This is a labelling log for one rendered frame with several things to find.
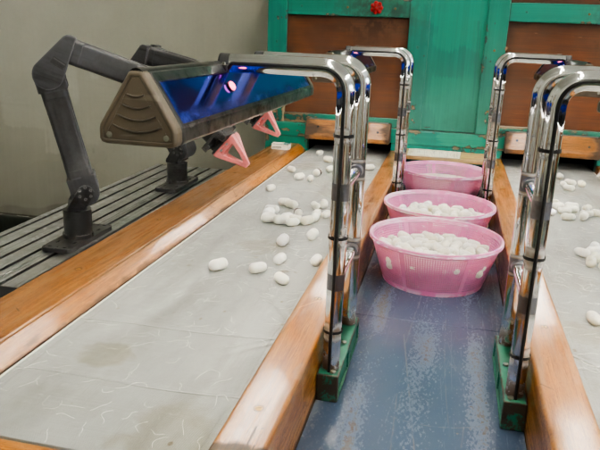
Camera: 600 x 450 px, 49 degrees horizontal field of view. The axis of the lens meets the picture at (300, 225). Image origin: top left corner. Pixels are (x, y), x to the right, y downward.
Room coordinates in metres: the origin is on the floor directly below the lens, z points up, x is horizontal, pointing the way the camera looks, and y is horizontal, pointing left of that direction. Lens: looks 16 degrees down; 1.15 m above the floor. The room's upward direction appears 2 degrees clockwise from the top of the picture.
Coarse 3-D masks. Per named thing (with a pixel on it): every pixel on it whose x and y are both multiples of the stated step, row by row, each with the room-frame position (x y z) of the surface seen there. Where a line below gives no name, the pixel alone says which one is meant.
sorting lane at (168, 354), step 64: (256, 192) 1.69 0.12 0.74; (320, 192) 1.72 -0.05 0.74; (192, 256) 1.16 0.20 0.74; (256, 256) 1.17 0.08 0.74; (128, 320) 0.87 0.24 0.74; (192, 320) 0.88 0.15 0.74; (256, 320) 0.89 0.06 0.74; (0, 384) 0.68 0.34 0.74; (64, 384) 0.69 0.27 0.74; (128, 384) 0.69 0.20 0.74; (192, 384) 0.70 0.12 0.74; (64, 448) 0.57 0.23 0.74; (128, 448) 0.57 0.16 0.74; (192, 448) 0.57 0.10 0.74
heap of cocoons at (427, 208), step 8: (408, 208) 1.59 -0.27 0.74; (416, 208) 1.59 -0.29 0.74; (424, 208) 1.58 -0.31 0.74; (432, 208) 1.60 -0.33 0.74; (440, 208) 1.60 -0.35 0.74; (448, 208) 1.59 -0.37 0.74; (456, 208) 1.61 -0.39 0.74; (472, 208) 1.60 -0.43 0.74; (456, 216) 1.51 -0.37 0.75; (464, 216) 1.54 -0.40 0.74; (448, 224) 1.44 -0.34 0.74
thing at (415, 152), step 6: (414, 150) 2.23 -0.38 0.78; (420, 150) 2.23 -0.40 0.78; (426, 150) 2.24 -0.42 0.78; (432, 150) 2.24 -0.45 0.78; (438, 150) 2.25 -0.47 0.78; (432, 156) 2.12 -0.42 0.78; (438, 156) 2.12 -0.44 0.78; (444, 156) 2.13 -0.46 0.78; (450, 156) 2.13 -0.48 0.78; (456, 156) 2.14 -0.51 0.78
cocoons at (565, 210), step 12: (564, 180) 1.94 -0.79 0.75; (564, 204) 1.65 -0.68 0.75; (576, 204) 1.63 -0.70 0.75; (588, 204) 1.62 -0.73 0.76; (564, 216) 1.52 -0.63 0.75; (588, 216) 1.56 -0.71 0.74; (576, 252) 1.25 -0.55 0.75; (588, 252) 1.24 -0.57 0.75; (588, 264) 1.18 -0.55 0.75; (588, 312) 0.93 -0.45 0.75
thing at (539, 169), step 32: (544, 96) 0.89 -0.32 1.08; (544, 128) 0.75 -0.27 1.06; (544, 160) 0.74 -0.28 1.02; (544, 192) 0.74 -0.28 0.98; (544, 224) 0.74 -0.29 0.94; (512, 256) 0.89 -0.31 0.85; (544, 256) 0.75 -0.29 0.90; (512, 288) 0.89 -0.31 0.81; (512, 320) 0.89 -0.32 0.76; (512, 352) 0.75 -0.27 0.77; (512, 384) 0.74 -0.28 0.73; (512, 416) 0.73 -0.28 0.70
